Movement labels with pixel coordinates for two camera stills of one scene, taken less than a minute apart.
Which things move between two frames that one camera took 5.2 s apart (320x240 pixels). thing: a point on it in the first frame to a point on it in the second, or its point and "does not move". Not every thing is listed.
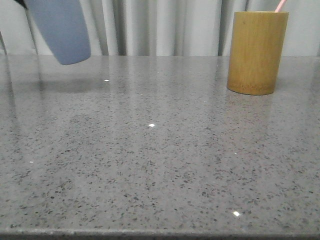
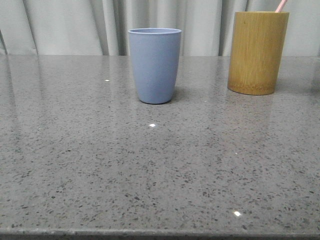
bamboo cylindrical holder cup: [256, 45] does not move
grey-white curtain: [161, 27] does not move
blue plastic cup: [64, 24] to [155, 55]
